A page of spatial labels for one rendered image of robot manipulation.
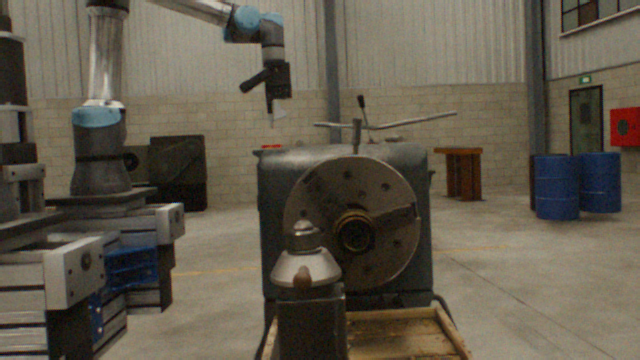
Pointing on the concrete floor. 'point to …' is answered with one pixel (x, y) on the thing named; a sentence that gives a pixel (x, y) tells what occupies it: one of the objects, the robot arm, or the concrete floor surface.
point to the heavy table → (469, 178)
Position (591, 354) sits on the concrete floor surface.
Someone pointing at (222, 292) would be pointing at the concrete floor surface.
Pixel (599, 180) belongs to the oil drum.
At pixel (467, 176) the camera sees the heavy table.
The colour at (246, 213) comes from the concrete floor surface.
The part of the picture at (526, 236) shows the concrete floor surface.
